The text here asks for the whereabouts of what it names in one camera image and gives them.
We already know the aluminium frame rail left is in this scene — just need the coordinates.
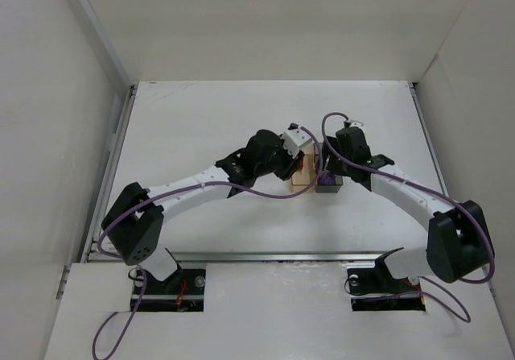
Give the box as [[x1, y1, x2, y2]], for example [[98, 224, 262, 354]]
[[67, 0, 133, 263]]

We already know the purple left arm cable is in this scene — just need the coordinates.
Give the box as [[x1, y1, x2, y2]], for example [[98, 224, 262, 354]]
[[92, 125, 323, 360]]

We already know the clear grey container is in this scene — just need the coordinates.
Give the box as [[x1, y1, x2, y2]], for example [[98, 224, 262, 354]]
[[315, 174, 344, 193]]

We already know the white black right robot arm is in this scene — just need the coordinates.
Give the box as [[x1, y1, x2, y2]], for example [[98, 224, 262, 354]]
[[323, 126, 495, 283]]

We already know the aluminium frame rail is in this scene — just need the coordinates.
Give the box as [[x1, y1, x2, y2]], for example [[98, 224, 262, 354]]
[[67, 0, 133, 263], [408, 82, 450, 197]]

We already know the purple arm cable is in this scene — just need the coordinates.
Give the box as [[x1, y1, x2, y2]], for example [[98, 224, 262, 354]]
[[92, 125, 323, 360], [320, 112, 496, 323]]

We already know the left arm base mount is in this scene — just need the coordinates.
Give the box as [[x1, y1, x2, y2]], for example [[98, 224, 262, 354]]
[[127, 268, 206, 312]]

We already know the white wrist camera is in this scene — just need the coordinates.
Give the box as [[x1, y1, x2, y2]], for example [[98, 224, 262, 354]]
[[280, 123, 313, 159], [344, 120, 365, 130]]

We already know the aluminium front rail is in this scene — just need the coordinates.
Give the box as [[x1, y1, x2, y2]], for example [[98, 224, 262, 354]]
[[80, 250, 470, 263]]

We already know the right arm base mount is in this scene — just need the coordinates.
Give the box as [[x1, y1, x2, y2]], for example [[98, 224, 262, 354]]
[[344, 249, 426, 312]]

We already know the clear orange container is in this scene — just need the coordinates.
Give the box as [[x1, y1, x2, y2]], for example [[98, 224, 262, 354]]
[[290, 144, 317, 193]]

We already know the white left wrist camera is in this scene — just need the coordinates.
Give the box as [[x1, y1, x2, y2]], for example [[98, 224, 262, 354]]
[[280, 123, 313, 159]]

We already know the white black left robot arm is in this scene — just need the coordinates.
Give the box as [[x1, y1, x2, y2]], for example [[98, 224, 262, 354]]
[[99, 126, 312, 292]]

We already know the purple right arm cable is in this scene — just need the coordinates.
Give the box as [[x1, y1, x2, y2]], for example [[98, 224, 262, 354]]
[[320, 112, 496, 323]]

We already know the aluminium frame rail right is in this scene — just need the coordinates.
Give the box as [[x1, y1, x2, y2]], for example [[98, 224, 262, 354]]
[[408, 82, 450, 197]]

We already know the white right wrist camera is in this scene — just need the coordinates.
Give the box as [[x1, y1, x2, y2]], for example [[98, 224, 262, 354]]
[[344, 120, 365, 130]]

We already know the purple lego piece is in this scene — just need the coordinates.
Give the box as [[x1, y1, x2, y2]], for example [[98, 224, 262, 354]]
[[318, 171, 336, 186]]

